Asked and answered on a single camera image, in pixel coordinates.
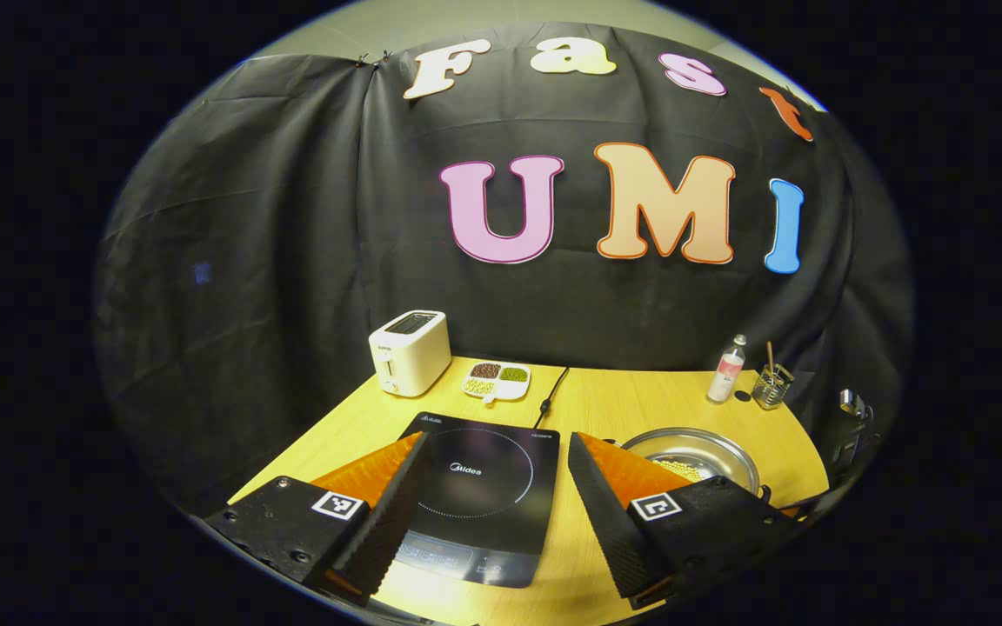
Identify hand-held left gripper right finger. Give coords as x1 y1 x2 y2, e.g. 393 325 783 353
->
567 432 802 609

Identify white divided dish of beans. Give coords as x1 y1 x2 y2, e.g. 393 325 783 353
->
463 361 532 405

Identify black induction cooktop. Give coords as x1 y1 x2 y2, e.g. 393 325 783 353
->
388 412 561 589

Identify clear bottle with pink label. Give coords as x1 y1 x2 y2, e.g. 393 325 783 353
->
706 334 747 405

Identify white toaster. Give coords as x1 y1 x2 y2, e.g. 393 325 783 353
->
369 310 451 398

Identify pile of yellow beans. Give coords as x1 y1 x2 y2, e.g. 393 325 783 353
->
656 458 712 484

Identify steel pot with black handle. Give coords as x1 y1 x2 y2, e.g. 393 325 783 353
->
618 426 806 523

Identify black power cable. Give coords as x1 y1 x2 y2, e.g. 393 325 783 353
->
536 367 570 416

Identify clear glass holder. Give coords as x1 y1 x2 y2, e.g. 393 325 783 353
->
751 363 795 411

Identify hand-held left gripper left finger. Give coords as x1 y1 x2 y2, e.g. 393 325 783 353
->
205 430 431 608

